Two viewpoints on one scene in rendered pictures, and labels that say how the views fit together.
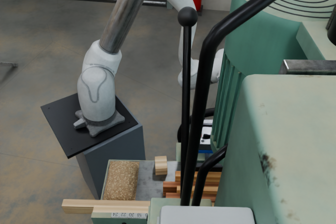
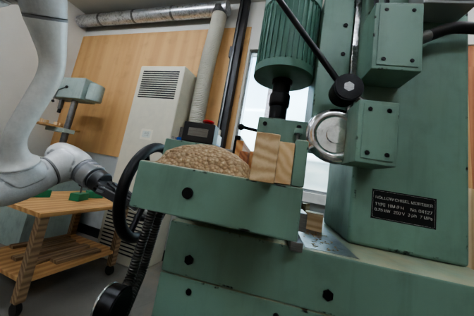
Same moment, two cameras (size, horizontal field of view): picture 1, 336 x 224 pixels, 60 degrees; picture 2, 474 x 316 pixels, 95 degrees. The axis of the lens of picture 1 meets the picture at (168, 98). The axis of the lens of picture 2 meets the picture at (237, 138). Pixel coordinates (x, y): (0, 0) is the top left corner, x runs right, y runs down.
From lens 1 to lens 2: 0.95 m
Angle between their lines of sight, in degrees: 90
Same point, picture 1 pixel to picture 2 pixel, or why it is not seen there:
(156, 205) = (380, 5)
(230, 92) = (304, 13)
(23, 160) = not seen: outside the picture
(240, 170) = not seen: outside the picture
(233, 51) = not seen: outside the picture
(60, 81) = not seen: outside the picture
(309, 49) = not seen: outside the picture
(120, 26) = not seen: outside the picture
